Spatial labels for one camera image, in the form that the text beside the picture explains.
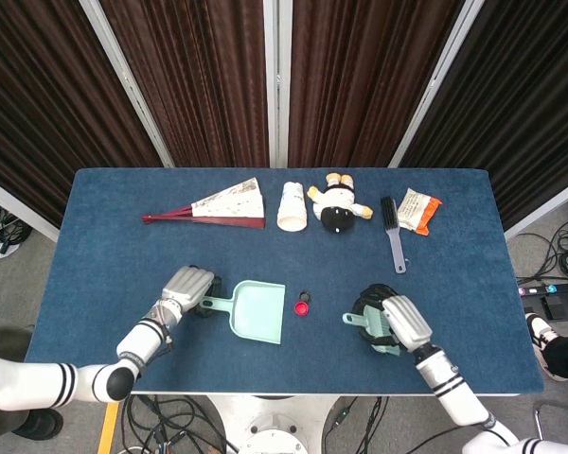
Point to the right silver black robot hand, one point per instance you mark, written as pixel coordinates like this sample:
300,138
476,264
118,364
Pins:
407,324

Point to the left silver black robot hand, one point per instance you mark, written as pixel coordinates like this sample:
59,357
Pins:
187,288

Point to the mint green hand broom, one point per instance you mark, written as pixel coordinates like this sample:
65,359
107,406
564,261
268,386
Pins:
374,316

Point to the mint green dustpan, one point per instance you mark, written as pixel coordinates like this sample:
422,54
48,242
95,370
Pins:
258,312

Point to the black bottle cap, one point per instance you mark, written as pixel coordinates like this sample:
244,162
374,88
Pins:
301,296

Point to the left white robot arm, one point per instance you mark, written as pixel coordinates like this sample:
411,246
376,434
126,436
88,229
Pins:
137,345

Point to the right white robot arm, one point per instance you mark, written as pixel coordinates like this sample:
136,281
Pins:
454,392

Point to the red bottle cap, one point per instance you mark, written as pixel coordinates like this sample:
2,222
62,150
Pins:
302,308

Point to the blue fabric table cover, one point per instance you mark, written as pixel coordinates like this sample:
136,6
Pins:
265,255

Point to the paper folding fan red ribs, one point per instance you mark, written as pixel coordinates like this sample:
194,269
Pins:
232,205

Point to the white orange snack packet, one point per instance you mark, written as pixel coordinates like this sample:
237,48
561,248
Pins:
414,208

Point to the plush doll black head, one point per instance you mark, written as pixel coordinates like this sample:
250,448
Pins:
338,217

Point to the white paper cup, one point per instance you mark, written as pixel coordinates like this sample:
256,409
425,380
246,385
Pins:
292,208

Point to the white black sneaker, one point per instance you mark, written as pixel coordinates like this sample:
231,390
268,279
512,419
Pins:
539,333

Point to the black foot pedal unit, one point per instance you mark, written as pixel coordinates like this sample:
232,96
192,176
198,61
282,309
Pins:
565,306

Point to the brown curtain partition panel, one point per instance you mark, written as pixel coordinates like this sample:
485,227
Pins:
369,85
42,94
194,85
516,94

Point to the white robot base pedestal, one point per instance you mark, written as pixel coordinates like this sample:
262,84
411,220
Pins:
274,425

